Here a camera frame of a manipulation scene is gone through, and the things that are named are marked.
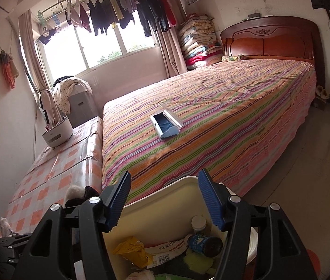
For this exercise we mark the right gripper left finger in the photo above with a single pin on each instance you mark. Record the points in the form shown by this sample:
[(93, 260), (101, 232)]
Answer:
[(65, 236)]

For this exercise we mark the white plush toy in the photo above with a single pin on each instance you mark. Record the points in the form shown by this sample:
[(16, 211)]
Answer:
[(76, 195)]

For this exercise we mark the yellow foil bag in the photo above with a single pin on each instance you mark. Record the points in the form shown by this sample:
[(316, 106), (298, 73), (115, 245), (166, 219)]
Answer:
[(133, 250)]

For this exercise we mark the white red medicine box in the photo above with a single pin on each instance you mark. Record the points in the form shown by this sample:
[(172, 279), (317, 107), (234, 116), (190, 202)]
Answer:
[(165, 252)]

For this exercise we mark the dark spray can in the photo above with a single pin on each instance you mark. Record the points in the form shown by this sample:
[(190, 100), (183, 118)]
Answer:
[(209, 246)]

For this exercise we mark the white floral spray can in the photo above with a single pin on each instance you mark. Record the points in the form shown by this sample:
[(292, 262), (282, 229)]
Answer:
[(199, 224)]

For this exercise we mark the green tissue pack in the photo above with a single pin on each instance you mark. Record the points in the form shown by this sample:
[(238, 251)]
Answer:
[(170, 277)]

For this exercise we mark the white tissue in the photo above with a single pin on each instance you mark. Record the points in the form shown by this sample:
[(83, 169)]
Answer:
[(142, 275)]

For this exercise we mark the cream plastic bin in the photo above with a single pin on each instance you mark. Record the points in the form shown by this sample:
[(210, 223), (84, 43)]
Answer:
[(161, 217)]

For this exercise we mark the checkered plastic tablecloth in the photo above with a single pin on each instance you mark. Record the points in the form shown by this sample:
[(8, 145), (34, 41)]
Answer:
[(76, 162)]

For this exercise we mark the white pen holder box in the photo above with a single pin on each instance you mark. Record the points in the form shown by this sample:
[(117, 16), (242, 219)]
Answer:
[(59, 134)]

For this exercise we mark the striped bed cover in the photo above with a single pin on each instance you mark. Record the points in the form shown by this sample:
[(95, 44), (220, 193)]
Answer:
[(238, 118)]

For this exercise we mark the grey air cooler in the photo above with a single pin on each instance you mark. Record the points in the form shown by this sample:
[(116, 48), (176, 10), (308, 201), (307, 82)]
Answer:
[(82, 106)]

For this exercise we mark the slippers by bed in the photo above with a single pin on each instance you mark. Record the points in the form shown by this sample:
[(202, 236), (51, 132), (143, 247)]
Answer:
[(322, 92)]

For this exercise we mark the floral cloth on cooler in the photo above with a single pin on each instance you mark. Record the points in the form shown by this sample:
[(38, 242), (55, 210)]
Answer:
[(63, 88)]

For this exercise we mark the stack of folded quilts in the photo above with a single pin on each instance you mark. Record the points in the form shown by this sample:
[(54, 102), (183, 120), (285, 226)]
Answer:
[(198, 42)]

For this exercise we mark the wooden headboard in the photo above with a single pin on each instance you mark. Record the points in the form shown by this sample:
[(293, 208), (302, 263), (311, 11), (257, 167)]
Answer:
[(277, 37)]

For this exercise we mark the right pink curtain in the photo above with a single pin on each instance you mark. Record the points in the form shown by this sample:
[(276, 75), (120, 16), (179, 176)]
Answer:
[(171, 52)]

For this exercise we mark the pink curtain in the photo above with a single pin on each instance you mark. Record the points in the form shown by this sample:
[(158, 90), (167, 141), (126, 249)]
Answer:
[(34, 65), (171, 52)]

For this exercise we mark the left pink curtain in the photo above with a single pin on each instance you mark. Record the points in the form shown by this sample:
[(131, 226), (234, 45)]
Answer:
[(34, 65)]

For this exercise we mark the hanging clothes row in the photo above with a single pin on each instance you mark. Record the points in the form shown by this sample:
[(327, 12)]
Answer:
[(98, 15)]

